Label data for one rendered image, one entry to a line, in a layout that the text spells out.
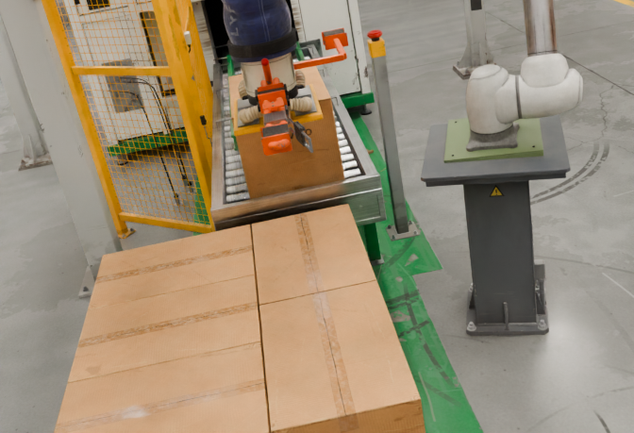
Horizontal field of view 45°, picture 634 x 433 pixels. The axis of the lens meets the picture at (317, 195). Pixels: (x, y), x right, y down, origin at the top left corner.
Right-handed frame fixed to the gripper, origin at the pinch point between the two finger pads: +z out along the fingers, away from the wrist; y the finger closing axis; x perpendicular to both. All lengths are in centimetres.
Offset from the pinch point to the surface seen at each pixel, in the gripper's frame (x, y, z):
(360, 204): -60, -92, 49
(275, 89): -61, -5, 17
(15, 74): -351, -240, -73
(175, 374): -93, 8, 101
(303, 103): -56, -14, 20
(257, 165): -97, -73, 31
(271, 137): -50, 30, 37
